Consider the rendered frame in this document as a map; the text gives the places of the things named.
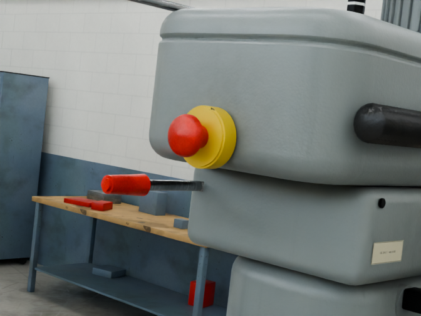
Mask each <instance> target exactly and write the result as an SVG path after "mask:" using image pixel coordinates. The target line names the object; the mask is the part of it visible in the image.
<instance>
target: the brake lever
mask: <svg viewBox="0 0 421 316"><path fill-rule="evenodd" d="M101 188H102V190H103V192H104V193H105V194H119V195H129V196H146V195H147V194H148V192H149V191H200V192H203V188H204V181H181V180H153V179H149V178H148V176H147V175H146V174H120V175H106V176H104V178H103V179H102V181H101Z"/></svg>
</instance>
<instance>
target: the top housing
mask: <svg viewBox="0 0 421 316"><path fill-rule="evenodd" d="M160 37H161V38H162V41H160V42H159V47H158V53H157V64H156V71H155V82H154V88H153V99H152V111H151V117H150V128H149V142H150V145H151V147H152V149H153V150H154V151H155V152H156V153H157V154H158V155H160V156H161V157H164V158H166V159H171V160H175V161H181V162H186V160H185V159H184V158H183V157H180V156H178V155H177V154H176V153H175V152H173V151H172V149H171V148H170V146H169V142H168V131H169V127H170V124H171V123H172V121H173V120H174V119H176V118H177V117H178V116H180V115H182V114H188V113H189V112H190V111H191V110H192V109H193V108H195V107H198V106H201V105H206V106H211V107H219V108H222V109H224V110H225V111H226V112H227V113H228V114H229V115H230V116H231V118H232V119H233V121H234V125H235V128H236V146H235V148H234V152H233V153H232V155H231V158H230V159H229V160H228V161H227V162H226V163H225V164H224V165H223V166H221V167H219V168H221V169H228V170H232V171H239V172H246V173H250V174H257V175H262V176H268V177H275V178H280V179H287V180H292V181H300V182H310V183H317V184H331V185H356V186H417V187H421V149H420V148H413V147H401V146H394V145H381V144H371V143H366V142H362V141H361V140H360V139H359V138H358V137H357V136H356V133H355V132H354V128H353V121H354V117H355V115H356V112H357V111H358V110H359V109H360V108H361V107H362V106H364V105H366V104H368V103H377V104H381V105H388V106H391V107H398V108H405V109H409V110H416V111H420V112H421V33H418V32H415V31H412V30H409V29H406V28H403V27H400V26H397V25H394V24H391V23H388V22H385V21H382V20H379V19H376V18H373V17H370V16H367V15H364V14H360V13H355V12H352V11H345V10H340V9H331V8H317V7H262V8H189V9H180V10H177V11H174V12H172V13H170V14H169V15H168V16H167V17H166V18H165V19H164V21H163V23H162V25H161V29H160Z"/></svg>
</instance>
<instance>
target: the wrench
mask: <svg viewBox="0 0 421 316"><path fill-rule="evenodd" d="M128 1H133V2H136V3H141V4H146V5H149V6H153V7H156V8H161V9H166V10H169V11H173V12H174V11H177V10H180V9H189V8H193V7H190V6H186V5H183V4H179V3H174V2H172V1H167V0H128Z"/></svg>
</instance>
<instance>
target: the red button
mask: <svg viewBox="0 0 421 316"><path fill-rule="evenodd" d="M208 138H209V134H208V131H207V129H206V128H205V127H204V126H203V125H201V123H200V121H199V119H198V118H197V117H195V116H193V115H190V114H182V115H180V116H178V117H177V118H175V119H174V120H173V121H172V123H171V124H170V127H169V131H168V142H169V146H170V148H171V149H172V151H173V152H175V153H176V154H177V155H178V156H180V157H191V156H193V155H195V154H196V153H197V152H198V150H199V149H201V148H203V147H204V146H205V145H206V144H207V141H208Z"/></svg>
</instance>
